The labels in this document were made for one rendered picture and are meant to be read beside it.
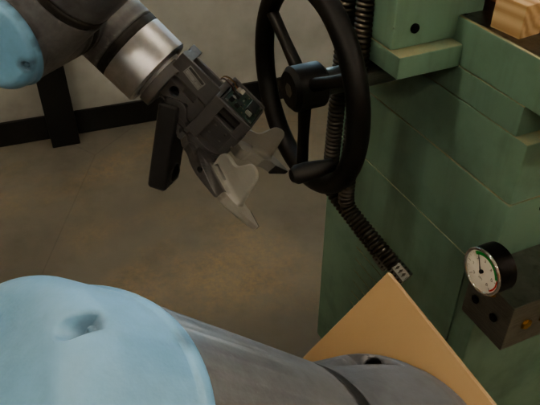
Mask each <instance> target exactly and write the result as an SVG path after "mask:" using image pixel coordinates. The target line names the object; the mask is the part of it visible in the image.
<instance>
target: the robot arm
mask: <svg viewBox="0 0 540 405"><path fill-rule="evenodd" d="M182 49H183V44H182V43H181V42H180V41H179V40H178V39H177V38H176V37H175V36H174V35H173V34H172V33H171V32H170V31H169V30H168V29H167V28H166V27H165V26H164V25H163V24H162V23H161V22H160V21H159V20H158V19H157V18H156V17H155V16H154V15H153V14H152V13H151V12H150V11H149V10H148V9H147V8H146V7H145V6H144V5H143V4H142V3H141V2H140V1H139V0H0V88H5V89H17V88H22V87H25V86H27V85H32V84H36V83H38V82H39V81H40V79H41V78H42V77H44V76H45V75H47V74H49V73H50V72H53V71H54V70H56V69H57V68H60V67H62V66H63V65H64V64H66V63H69V62H70V61H72V60H74V59H76V58H77V57H79V56H81V55H83V56H84V57H85V58H86V59H87V60H88V61H89V62H90V63H92V64H93V65H94V66H95V67H96V68H97V69H98V70H99V71H100V72H101V73H102V74H103V75H104V76H106V77H107V78H108V79H109V80H110V81H111V82H112V83H113V84H114V85H115V86H116V87H117V88H118V89H119V90H120V91H121V92H123V93H124V94H125V95H126V96H127V97H128V98H129V99H130V100H134V99H136V98H138V97H139V96H140V95H141V96H140V98H141V99H142V100H143V101H144V102H145V103H146V104H147V105H150V104H151V103H153V102H154V101H155V100H156V99H157V98H158V97H159V96H160V97H161V98H162V99H163V101H162V102H160V103H159V105H158V111H157V122H156V128H155V134H154V140H153V151H152V157H151V163H150V169H149V181H148V185H149V186H150V187H152V188H154V189H157V190H161V191H164V190H166V189H167V188H168V187H169V186H170V185H171V184H172V183H173V182H174V181H175V180H176V179H177V178H178V176H179V173H180V165H181V160H182V151H183V149H184V150H185V151H186V154H187V156H188V158H189V161H190V164H191V166H192V168H193V170H194V172H195V173H196V175H197V176H198V178H199V179H200V180H201V181H202V183H203V184H204V185H205V187H206V188H207V189H208V190H209V191H210V192H211V193H212V195H213V196H214V197H216V198H217V199H218V200H219V201H220V202H221V203H222V204H223V205H224V206H225V207H226V208H227V209H228V210H229V211H230V212H231V213H232V214H233V215H234V216H235V217H236V218H237V219H239V220H240V221H241V222H243V223H245V224H246V225H248V226H249V227H250V228H251V229H254V230H255V229H257V228H258V227H259V225H258V223H257V222H256V219H255V217H254V215H253V214H252V212H251V211H250V210H249V209H248V208H247V206H246V205H245V201H246V199H247V198H248V196H249V194H250V193H251V192H252V189H253V188H254V186H255V184H256V183H257V181H258V178H259V172H258V169H257V168H256V166H257V167H261V168H263V169H265V170H266V171H267V172H268V173H269V174H286V173H287V172H288V171H287V169H286V168H285V167H284V166H283V165H282V164H281V163H280V162H279V161H278V160H277V159H276V158H275V157H274V156H273V154H274V153H275V151H276V149H277V147H278V145H279V144H280V142H281V141H282V139H283V138H284V131H283V130H282V129H280V128H277V127H275V128H271V129H269V130H266V131H264V132H262V133H256V132H254V131H252V130H251V128H252V126H253V125H254V124H255V123H256V121H257V120H258V119H259V117H260V116H261V114H262V113H263V109H265V106H264V105H263V104H262V103H261V102H260V101H259V100H258V99H257V98H256V97H254V96H253V95H252V94H251V93H250V92H249V91H248V90H247V89H246V88H245V87H244V86H243V85H242V84H241V83H240V82H239V81H238V80H237V79H236V78H235V77H234V78H233V79H232V78H231V77H229V76H223V77H221V78H219V77H218V76H217V75H216V74H215V73H214V72H213V71H212V70H211V69H210V68H209V67H208V66H207V65H206V64H205V63H204V62H203V61H202V60H201V59H200V58H199V56H200V55H201V54H202V52H201V51H200V50H199V49H198V48H197V47H196V46H195V45H193V46H191V47H190V49H189V50H188V51H184V52H183V53H182V54H181V55H180V56H178V55H179V54H180V53H181V51H182ZM224 77H227V78H228V79H227V80H226V79H225V78H224ZM229 79H230V80H229ZM222 80H226V81H225V82H223V81H222ZM230 151H231V152H232V153H233V155H234V156H235V157H236V158H238V159H240V160H247V161H250V162H251V163H253V164H254V165H255V166H254V165H253V164H247V165H243V166H237V165H236V164H235V161H234V160H233V158H232V157H231V155H230V154H228V153H229V152H230ZM0 405H467V404H466V403H465V401H464V400H463V399H462V398H461V397H460V396H459V395H458V394H457V393H456V392H455V391H453V390H452V389H451V388H450V387H448V386H447V385H446V384H445V383H443V382H441V381H440V380H439V379H438V378H436V377H434V376H433V375H431V374H429V373H428V372H426V371H424V370H421V369H419V368H417V367H415V366H412V365H410V364H407V363H405V362H402V361H399V360H398V359H395V358H390V357H386V356H382V355H377V354H346V355H341V356H337V357H333V358H327V359H323V360H319V361H315V362H311V361H309V360H306V359H303V358H300V357H297V356H295V355H292V354H289V353H286V352H284V351H282V350H278V349H276V348H273V347H271V346H267V345H265V344H262V343H260V342H256V341H253V340H252V339H249V338H246V337H243V336H240V335H238V334H236V333H232V332H229V331H227V330H225V329H220V328H219V327H216V326H213V325H210V324H207V323H205V322H203V321H199V320H197V319H194V318H192V317H188V316H186V315H183V314H180V313H177V312H175V311H173V310H170V309H166V308H164V307H161V306H159V305H157V304H155V303H153V302H152V301H150V300H148V299H146V298H144V297H142V296H140V295H137V294H136V293H133V292H129V291H126V290H124V289H120V288H114V287H109V286H104V285H94V284H85V283H81V282H78V281H74V280H69V279H66V278H62V277H58V276H24V277H19V278H15V279H12V280H8V281H5V282H2V283H1V284H0Z"/></svg>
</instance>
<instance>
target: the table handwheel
mask: <svg viewBox="0 0 540 405"><path fill-rule="evenodd" d="M308 1H309V2H310V3H311V4H312V6H313V7H314V8H315V10H316V11H317V13H318V14H319V15H320V17H321V20H322V21H323V23H324V24H325V28H326V30H327V31H328V33H329V37H330V38H331V41H332V44H333V47H334V50H335V53H336V56H337V61H338V64H339V65H337V66H333V67H327V68H325V67H324V66H323V65H322V64H321V63H319V62H318V61H316V60H315V61H311V62H307V63H302V61H301V58H300V56H299V55H298V53H297V50H296V48H295V47H294V45H293V42H292V40H291V39H290V37H289V34H288V32H287V29H286V27H285V25H284V22H283V20H282V18H281V16H280V13H279V11H280V8H281V6H282V4H283V2H284V0H261V3H260V7H259V11H258V15H257V20H256V36H255V55H256V73H257V79H258V85H259V90H260V97H261V100H262V104H263V105H264V106H265V109H264V113H265V116H266V118H267V122H268V126H269V128H270V129H271V128H275V127H277V128H280V129H282V130H283V131H284V138H283V139H282V141H281V142H280V144H279V145H278V150H279V151H280V153H281V155H282V157H283V159H284V160H285V162H286V163H287V165H288V167H289V168H290V169H291V168H292V167H293V166H294V165H296V164H299V163H302V162H308V159H309V126H310V117H311V109H312V108H319V107H322V106H325V105H326V104H327V103H328V101H329V98H330V96H331V95H333V94H338V93H341V92H344V93H345V101H346V137H345V144H344V148H343V152H342V156H341V159H340V161H339V163H338V164H337V167H336V170H335V171H334V172H331V173H329V174H327V175H325V176H322V177H320V178H317V179H314V180H312V181H310V182H305V183H303V184H304V185H306V186H307V187H308V188H309V189H311V190H314V191H316V192H318V193H321V194H336V193H339V192H341V191H343V190H344V189H346V188H347V187H349V186H350V185H351V184H352V183H353V181H354V180H355V178H356V177H357V176H358V174H359V173H360V171H361V169H362V166H363V163H364V161H365V158H366V153H367V149H368V145H369V140H370V123H371V106H370V88H369V86H373V85H376V84H383V83H386V82H391V81H394V80H397V79H395V78H394V77H393V76H391V75H390V74H388V73H387V72H385V71H384V70H383V69H381V68H380V67H379V66H378V65H377V64H375V63H373V62H372V61H371V60H370V61H369V63H368V64H369V67H368V72H366V65H365V61H364V58H363V54H362V49H361V46H360V43H359V41H358V37H357V35H356V32H355V29H354V26H353V24H352V22H351V21H350V17H349V15H348V14H347V12H346V10H345V8H344V6H343V5H342V3H341V1H340V0H308ZM275 33H276V37H277V38H278V40H279V42H280V45H281V47H282V50H283V52H284V55H285V58H286V59H287V61H288V65H289V66H287V67H286V68H285V70H284V72H283V74H282V76H281V79H280V87H281V92H282V96H283V98H284V102H285V103H286V104H287V106H288V107H289V108H291V110H293V111H294V112H296V113H298V136H297V143H296V141H295V139H294V137H293V135H292V132H291V130H290V128H289V126H288V122H287V120H286V117H285V114H284V110H283V107H282V104H281V101H280V94H279V91H278V86H277V81H276V69H275V59H274V39H275ZM367 74H368V75H367Z"/></svg>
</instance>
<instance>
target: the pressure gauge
mask: <svg viewBox="0 0 540 405"><path fill-rule="evenodd" d="M478 253H479V255H478ZM479 257H480V265H481V269H482V270H483V271H484V273H482V274H480V273H479V270H480V269H479ZM464 270H465V273H466V275H467V277H468V280H469V282H470V283H471V285H472V286H473V287H474V288H475V289H476V290H477V291H478V292H479V293H480V294H482V295H484V296H487V297H495V296H496V294H497V293H500V292H503V291H505V290H507V289H509V288H512V287H513V286H514V285H515V283H516V280H517V274H518V273H517V266H516V264H515V261H514V259H513V257H512V255H511V254H510V252H509V251H508V250H507V249H506V248H505V247H504V246H503V245H502V244H500V243H498V242H494V241H490V242H488V243H483V244H481V245H478V246H476V247H471V248H469V249H468V250H467V251H466V253H465V255H464Z"/></svg>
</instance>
